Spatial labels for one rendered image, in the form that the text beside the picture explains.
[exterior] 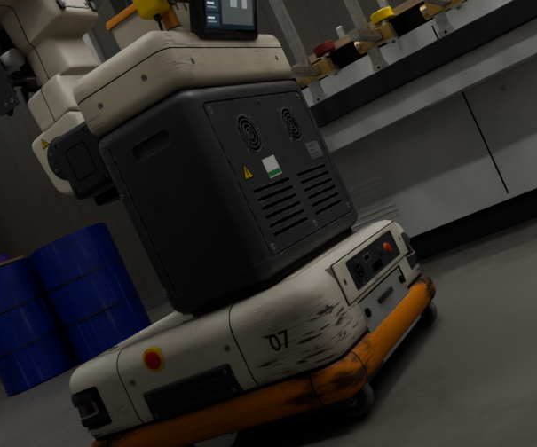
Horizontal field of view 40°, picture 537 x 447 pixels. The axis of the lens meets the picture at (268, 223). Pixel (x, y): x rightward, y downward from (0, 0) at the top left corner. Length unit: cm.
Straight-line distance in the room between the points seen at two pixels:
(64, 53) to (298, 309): 88
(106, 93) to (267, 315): 53
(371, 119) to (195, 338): 142
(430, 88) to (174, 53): 133
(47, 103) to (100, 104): 32
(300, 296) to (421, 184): 158
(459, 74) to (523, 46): 21
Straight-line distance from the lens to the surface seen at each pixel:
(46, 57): 184
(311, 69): 261
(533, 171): 275
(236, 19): 165
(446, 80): 257
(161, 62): 140
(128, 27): 164
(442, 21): 256
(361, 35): 239
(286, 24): 274
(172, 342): 147
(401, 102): 261
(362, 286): 148
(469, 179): 279
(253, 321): 135
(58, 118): 178
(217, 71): 152
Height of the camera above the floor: 41
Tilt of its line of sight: 1 degrees down
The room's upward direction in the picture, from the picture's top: 25 degrees counter-clockwise
